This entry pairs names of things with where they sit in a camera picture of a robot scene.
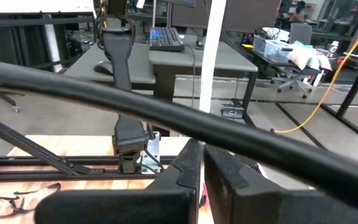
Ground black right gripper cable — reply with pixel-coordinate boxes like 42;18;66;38
0;58;358;220

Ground clear plastic bin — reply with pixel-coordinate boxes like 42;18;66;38
252;34;291;63

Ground white table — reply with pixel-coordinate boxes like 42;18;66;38
0;0;96;15

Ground grey office chair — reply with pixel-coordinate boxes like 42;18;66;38
270;22;323;100

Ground black backlit keyboard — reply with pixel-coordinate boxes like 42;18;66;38
149;26;186;52

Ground white post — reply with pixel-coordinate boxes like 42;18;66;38
44;23;63;72

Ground white cord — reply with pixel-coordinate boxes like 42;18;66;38
197;0;228;147

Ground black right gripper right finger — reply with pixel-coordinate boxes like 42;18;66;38
203;144;358;224

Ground black computer mouse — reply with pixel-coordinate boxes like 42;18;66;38
93;60;114;77

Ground grey desk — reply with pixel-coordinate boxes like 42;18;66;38
63;42;157;91
149;34;259;125

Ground black desk leg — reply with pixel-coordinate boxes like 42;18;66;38
320;72;358;135

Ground black aluminium table frame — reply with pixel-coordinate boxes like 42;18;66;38
0;110;180;184

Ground person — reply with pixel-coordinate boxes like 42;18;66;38
292;0;308;23

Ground black safety glasses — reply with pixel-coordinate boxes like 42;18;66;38
0;182;62;218

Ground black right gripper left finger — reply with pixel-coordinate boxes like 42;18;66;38
34;138;203;224

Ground grey floor power box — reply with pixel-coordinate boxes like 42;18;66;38
221;105;245;119

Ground pastel cloth pile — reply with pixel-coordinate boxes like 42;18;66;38
286;40;332;71

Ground yellow extension cable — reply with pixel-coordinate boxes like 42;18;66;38
270;6;358;134

